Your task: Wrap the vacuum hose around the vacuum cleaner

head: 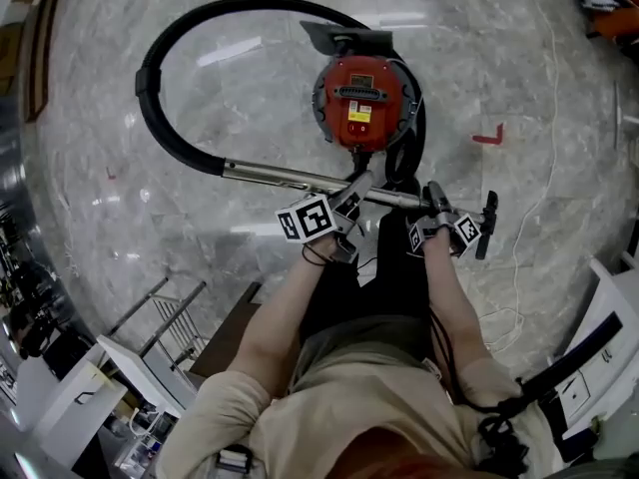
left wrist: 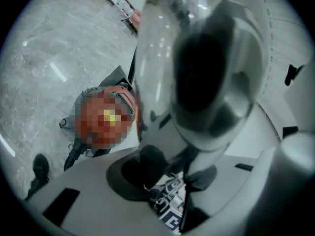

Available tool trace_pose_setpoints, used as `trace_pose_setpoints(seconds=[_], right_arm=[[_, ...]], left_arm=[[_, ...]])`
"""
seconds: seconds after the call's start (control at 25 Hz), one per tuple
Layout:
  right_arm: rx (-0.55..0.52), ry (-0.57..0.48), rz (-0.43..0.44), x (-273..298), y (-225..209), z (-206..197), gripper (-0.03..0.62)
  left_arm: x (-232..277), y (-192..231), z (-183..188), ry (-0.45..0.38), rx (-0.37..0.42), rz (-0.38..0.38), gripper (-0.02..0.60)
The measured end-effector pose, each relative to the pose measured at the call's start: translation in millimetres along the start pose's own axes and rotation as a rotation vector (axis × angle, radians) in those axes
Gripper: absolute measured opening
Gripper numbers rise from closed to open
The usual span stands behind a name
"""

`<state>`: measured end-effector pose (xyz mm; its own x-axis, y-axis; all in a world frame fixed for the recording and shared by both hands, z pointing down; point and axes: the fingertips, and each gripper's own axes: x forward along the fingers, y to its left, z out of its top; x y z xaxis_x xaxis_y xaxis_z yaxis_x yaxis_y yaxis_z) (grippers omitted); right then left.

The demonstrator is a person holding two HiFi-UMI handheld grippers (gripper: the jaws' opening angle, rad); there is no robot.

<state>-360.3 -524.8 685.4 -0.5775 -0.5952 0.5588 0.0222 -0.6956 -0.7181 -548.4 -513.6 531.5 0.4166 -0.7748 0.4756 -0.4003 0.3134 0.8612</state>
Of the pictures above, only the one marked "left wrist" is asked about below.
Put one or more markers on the person's black left shoe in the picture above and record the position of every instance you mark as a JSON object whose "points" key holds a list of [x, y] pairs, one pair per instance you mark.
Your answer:
{"points": [[40, 166]]}

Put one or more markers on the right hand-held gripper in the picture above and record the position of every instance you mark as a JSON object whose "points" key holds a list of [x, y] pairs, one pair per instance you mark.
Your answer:
{"points": [[172, 205]]}

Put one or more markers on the black frame table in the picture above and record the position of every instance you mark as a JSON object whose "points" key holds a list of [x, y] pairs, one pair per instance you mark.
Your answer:
{"points": [[128, 13]]}

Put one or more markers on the dark grey board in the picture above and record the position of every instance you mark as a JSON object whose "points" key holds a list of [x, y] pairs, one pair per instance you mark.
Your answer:
{"points": [[118, 77]]}

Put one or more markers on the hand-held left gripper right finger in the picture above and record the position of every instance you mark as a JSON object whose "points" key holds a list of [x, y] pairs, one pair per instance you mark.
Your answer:
{"points": [[229, 181]]}

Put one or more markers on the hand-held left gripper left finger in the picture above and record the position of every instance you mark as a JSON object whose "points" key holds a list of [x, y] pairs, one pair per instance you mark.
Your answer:
{"points": [[93, 205]]}

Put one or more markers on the red vacuum cleaner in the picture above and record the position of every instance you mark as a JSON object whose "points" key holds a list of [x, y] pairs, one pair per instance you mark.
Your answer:
{"points": [[105, 117]]}

